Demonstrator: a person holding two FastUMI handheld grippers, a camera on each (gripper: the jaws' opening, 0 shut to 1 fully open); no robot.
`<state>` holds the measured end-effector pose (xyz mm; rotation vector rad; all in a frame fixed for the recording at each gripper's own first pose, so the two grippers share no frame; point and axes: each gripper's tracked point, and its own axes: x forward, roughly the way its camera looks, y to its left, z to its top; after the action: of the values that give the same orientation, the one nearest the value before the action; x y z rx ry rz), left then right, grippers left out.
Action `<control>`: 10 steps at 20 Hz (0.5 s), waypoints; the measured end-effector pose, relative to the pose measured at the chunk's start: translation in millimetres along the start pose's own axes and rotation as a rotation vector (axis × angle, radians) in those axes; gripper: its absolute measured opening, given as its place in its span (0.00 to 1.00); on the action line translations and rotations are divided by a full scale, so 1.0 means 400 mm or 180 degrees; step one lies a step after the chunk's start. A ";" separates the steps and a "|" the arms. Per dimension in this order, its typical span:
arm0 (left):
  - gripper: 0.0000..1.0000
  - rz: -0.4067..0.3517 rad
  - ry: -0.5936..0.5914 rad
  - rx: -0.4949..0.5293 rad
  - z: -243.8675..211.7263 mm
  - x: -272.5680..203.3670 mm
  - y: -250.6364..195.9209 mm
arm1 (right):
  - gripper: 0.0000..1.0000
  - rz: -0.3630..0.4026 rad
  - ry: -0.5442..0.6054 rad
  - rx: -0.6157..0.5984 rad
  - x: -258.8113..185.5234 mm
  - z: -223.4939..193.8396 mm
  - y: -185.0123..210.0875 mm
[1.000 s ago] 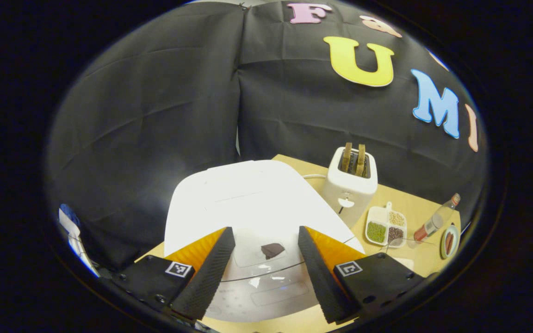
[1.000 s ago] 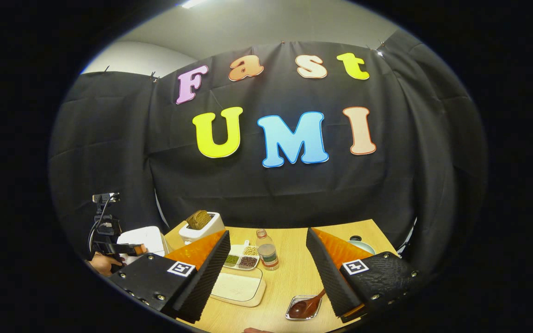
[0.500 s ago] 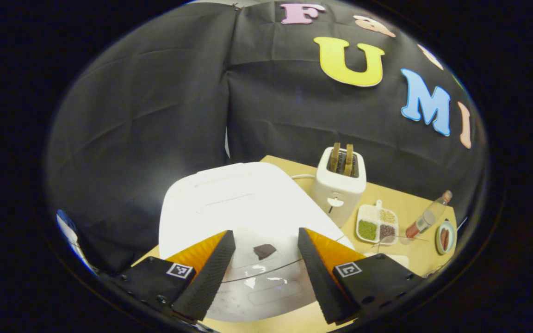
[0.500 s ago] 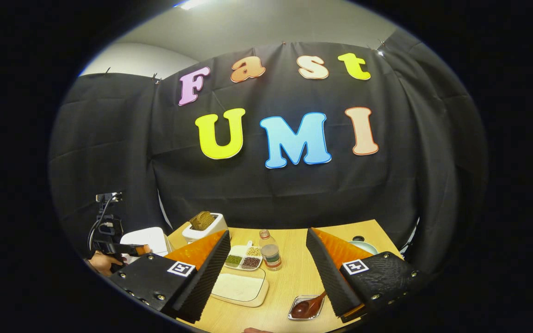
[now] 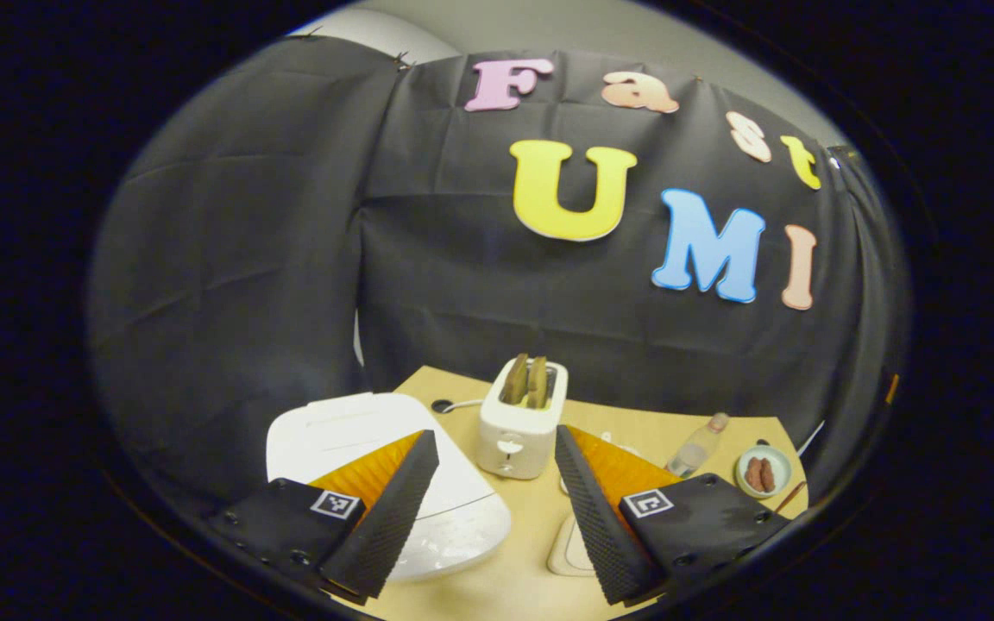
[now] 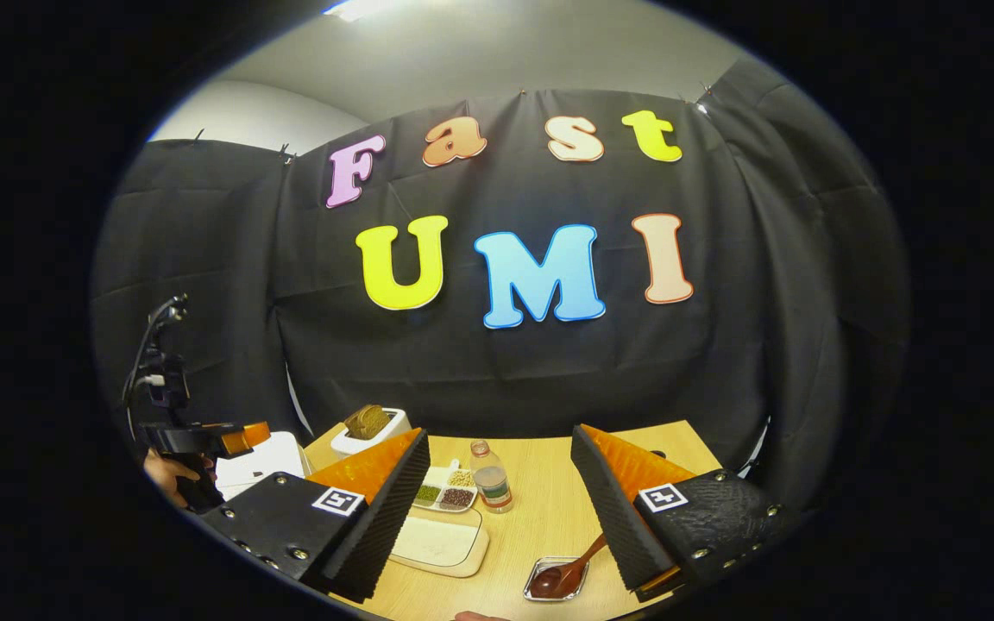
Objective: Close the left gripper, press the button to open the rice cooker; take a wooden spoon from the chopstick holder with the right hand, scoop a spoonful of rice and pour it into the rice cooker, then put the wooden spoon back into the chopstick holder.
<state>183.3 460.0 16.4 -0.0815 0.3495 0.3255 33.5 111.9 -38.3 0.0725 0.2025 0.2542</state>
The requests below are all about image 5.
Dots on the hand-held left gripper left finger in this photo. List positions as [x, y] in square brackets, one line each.
[389, 517]

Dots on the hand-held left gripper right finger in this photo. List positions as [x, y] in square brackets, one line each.
[596, 517]

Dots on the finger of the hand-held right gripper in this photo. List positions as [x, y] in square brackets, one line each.
[891, 388]

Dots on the white rice cooker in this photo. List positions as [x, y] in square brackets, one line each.
[333, 431]

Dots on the brown wooden spoon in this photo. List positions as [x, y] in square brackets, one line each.
[790, 498]

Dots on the white toaster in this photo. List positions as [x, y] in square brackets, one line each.
[514, 444]

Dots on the clear plastic bottle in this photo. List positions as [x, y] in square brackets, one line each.
[694, 453]

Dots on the pale green plate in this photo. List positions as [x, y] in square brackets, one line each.
[780, 455]

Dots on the brown bread slice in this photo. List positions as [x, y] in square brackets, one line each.
[514, 379]
[538, 384]

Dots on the red meat slice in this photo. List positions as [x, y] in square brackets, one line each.
[768, 474]
[754, 474]

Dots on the black backdrop cloth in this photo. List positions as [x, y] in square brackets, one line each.
[462, 310]

